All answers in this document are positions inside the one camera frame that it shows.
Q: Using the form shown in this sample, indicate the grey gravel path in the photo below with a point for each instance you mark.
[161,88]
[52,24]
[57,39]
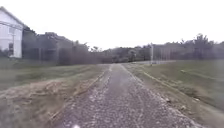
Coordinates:
[123,100]

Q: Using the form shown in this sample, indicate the pale pole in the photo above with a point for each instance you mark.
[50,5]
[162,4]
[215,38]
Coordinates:
[151,52]

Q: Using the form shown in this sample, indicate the row of trees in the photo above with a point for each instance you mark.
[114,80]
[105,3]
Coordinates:
[66,50]

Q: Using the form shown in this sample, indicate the robot's own part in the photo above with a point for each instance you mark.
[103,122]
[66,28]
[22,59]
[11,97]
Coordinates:
[76,126]

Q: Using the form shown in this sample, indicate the grass field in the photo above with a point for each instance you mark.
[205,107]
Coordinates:
[190,76]

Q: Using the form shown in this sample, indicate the grass verge with bare earth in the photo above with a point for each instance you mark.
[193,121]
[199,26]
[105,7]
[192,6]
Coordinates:
[36,90]

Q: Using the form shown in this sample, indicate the white building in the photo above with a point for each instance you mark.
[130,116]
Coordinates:
[10,35]

